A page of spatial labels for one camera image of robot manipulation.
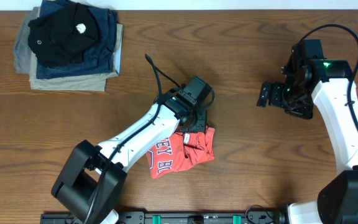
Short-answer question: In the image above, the left black cable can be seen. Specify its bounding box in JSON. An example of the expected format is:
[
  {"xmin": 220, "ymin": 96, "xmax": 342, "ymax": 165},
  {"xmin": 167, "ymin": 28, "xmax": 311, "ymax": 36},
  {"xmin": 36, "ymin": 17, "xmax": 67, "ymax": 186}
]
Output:
[{"xmin": 82, "ymin": 54, "xmax": 183, "ymax": 224}]

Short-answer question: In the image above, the red printed t-shirt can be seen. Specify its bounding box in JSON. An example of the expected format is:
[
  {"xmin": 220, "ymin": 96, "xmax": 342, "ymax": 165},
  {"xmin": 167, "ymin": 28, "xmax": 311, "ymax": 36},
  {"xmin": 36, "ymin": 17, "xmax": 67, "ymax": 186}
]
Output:
[{"xmin": 147, "ymin": 127, "xmax": 215, "ymax": 179}]

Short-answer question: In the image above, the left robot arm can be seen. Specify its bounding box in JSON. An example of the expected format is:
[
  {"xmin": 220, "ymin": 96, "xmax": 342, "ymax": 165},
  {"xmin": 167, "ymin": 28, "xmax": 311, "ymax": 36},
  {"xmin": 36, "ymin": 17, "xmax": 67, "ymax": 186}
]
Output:
[{"xmin": 51, "ymin": 77, "xmax": 214, "ymax": 224}]

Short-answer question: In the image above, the light blue folded garment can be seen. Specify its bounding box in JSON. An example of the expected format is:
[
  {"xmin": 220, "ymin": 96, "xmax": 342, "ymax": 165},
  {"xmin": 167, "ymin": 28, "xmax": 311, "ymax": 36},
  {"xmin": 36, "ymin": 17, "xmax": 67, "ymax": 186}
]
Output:
[{"xmin": 112, "ymin": 43, "xmax": 122, "ymax": 76}]

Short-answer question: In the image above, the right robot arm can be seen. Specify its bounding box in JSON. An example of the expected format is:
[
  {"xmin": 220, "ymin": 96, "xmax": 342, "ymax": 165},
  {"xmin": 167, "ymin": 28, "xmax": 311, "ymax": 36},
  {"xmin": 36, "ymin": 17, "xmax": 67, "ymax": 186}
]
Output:
[{"xmin": 257, "ymin": 39, "xmax": 358, "ymax": 223}]

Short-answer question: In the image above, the right black cable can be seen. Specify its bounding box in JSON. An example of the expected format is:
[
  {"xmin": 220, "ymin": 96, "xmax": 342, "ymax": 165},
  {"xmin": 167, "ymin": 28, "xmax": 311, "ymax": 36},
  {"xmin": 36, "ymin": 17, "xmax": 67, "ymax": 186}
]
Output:
[{"xmin": 296, "ymin": 24, "xmax": 358, "ymax": 170}]

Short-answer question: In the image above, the black cable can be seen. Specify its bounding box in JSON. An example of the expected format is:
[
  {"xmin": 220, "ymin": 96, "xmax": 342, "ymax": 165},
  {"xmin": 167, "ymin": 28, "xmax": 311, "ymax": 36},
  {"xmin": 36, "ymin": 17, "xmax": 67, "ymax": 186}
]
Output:
[
  {"xmin": 82, "ymin": 54, "xmax": 183, "ymax": 224},
  {"xmin": 296, "ymin": 24, "xmax": 358, "ymax": 170}
]

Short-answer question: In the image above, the navy folded garment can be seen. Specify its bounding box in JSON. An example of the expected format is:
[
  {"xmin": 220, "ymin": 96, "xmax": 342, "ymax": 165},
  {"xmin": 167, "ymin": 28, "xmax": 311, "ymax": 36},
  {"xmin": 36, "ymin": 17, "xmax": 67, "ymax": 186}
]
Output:
[{"xmin": 36, "ymin": 1, "xmax": 117, "ymax": 80}]

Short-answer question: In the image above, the black folded garment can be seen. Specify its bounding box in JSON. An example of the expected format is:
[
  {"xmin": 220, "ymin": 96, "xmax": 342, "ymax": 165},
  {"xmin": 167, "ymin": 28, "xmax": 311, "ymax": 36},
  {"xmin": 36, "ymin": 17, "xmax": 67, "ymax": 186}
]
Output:
[{"xmin": 28, "ymin": 3, "xmax": 99, "ymax": 67}]

